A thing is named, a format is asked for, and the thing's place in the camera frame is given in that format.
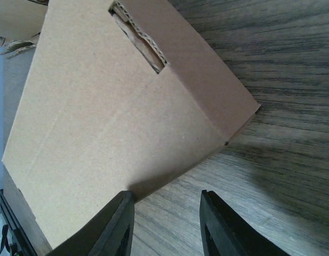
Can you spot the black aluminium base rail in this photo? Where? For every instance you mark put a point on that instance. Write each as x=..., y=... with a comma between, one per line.
x=14, y=241

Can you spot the stack of flat cardboard boxes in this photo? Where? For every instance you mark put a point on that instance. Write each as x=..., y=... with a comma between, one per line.
x=20, y=25

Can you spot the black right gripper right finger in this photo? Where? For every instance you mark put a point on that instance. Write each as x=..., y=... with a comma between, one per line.
x=225, y=232

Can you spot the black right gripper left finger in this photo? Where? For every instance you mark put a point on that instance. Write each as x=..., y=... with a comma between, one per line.
x=109, y=232

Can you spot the brown cardboard box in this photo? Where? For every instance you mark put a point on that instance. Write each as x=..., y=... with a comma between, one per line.
x=120, y=95

